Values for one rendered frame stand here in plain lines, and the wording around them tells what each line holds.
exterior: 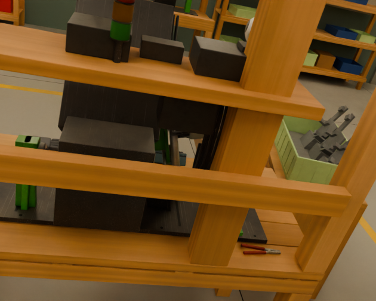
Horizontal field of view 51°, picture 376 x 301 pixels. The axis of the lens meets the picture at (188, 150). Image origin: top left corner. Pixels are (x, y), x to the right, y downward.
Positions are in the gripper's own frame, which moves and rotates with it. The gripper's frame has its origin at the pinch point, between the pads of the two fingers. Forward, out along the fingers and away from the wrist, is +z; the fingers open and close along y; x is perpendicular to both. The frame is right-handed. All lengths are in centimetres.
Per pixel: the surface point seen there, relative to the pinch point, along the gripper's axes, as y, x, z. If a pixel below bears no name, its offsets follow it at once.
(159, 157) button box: -38.8, -0.8, 6.8
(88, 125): 14.3, -1.1, 29.4
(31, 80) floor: -282, -168, 144
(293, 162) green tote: -66, 3, -66
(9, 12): -372, -325, 202
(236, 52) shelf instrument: 45.0, -6.9, -16.9
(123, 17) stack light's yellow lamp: 57, -12, 12
